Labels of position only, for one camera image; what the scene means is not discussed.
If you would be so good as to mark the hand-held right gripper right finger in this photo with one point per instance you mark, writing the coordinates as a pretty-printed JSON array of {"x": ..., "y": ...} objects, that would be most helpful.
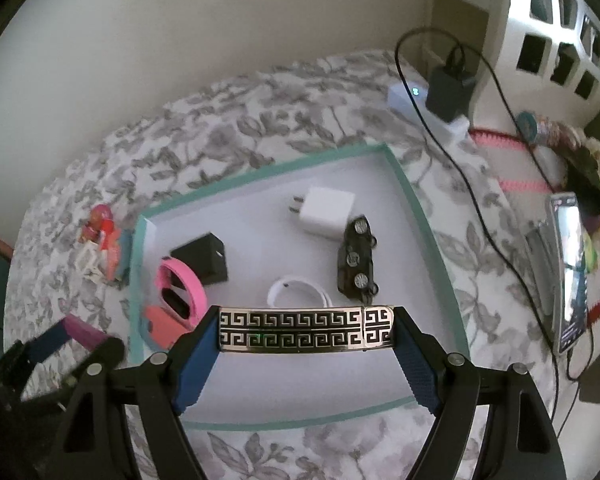
[{"x": 417, "y": 370}]

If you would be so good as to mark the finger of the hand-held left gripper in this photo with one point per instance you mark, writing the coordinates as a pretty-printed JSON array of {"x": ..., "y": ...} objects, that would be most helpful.
[
  {"x": 95, "y": 357},
  {"x": 50, "y": 342}
]

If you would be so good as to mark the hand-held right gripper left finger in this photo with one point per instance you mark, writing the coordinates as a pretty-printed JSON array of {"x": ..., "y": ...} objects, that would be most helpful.
[{"x": 195, "y": 365}]

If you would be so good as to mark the pink watch band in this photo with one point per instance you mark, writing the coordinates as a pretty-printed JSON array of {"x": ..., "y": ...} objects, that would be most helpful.
[{"x": 192, "y": 285}]

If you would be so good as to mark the black charger block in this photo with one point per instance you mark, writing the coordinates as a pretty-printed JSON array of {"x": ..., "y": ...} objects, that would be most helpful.
[{"x": 200, "y": 257}]

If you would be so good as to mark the teal-rimmed white tray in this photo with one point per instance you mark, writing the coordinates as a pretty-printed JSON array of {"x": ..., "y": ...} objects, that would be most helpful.
[{"x": 280, "y": 245}]

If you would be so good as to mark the white charger plug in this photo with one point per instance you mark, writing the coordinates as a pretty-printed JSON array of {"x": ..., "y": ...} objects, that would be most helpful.
[{"x": 325, "y": 210}]

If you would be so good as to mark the black toy car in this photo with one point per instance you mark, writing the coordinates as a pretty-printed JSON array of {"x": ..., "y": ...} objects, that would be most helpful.
[{"x": 352, "y": 260}]

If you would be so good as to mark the pink doll toy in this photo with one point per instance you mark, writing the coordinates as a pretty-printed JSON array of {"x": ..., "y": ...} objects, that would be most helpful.
[{"x": 102, "y": 222}]

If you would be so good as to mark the grey ridged case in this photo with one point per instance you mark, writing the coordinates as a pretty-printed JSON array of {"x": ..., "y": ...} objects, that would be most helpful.
[{"x": 540, "y": 265}]

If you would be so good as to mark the smartphone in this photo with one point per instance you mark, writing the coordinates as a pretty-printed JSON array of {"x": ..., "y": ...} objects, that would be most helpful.
[{"x": 570, "y": 270}]

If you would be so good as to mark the teal round lid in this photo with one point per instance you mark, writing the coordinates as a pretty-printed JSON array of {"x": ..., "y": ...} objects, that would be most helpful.
[{"x": 526, "y": 127}]

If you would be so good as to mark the white power strip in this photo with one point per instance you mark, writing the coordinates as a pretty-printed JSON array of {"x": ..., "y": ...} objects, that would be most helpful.
[{"x": 405, "y": 97}]

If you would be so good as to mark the black power adapter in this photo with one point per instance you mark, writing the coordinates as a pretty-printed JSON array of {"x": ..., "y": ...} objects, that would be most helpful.
[{"x": 447, "y": 92}]

